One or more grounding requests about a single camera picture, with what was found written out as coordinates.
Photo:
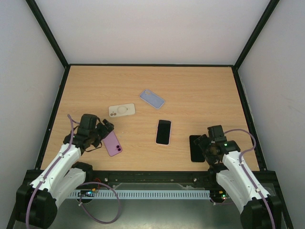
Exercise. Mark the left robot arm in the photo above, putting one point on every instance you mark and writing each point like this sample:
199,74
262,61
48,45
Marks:
37,202

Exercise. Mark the grey metal plate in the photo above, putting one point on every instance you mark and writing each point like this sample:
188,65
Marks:
154,213

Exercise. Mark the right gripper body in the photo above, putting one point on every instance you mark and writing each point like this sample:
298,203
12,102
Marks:
203,142

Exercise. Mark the beige phone case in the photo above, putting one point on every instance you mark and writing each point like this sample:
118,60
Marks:
121,110

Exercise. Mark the light blue slotted cable duct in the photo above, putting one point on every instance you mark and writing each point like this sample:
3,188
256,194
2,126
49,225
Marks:
142,194

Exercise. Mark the purple phone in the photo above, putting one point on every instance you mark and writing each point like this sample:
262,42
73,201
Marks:
112,144

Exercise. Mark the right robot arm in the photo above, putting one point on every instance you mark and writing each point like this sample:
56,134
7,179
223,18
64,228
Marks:
258,208

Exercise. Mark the pink phone case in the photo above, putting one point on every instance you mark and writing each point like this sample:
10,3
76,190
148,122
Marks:
170,132

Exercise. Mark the lavender phone case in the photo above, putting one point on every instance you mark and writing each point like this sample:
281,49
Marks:
152,99

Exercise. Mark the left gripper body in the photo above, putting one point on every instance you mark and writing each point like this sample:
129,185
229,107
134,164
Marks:
101,134

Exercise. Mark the black aluminium frame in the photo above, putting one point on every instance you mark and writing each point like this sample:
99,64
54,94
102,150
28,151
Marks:
264,175

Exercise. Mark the black screen phone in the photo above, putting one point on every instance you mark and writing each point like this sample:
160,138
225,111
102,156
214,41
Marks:
163,132

